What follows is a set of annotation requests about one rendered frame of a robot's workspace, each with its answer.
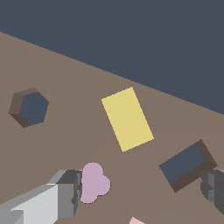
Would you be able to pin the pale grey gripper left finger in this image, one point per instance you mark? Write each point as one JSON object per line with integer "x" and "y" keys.
{"x": 46, "y": 198}

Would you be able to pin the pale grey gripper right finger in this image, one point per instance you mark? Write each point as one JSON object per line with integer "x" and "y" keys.
{"x": 214, "y": 186}

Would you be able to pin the brown board with slots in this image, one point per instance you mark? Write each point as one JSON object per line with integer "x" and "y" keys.
{"x": 73, "y": 140}

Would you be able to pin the lilac clover-shaped block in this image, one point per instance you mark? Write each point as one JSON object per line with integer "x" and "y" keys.
{"x": 94, "y": 183}

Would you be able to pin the pink block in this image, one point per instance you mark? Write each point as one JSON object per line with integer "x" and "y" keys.
{"x": 135, "y": 221}

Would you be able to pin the yellow rectangular block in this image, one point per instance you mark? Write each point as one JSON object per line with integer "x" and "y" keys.
{"x": 127, "y": 119}

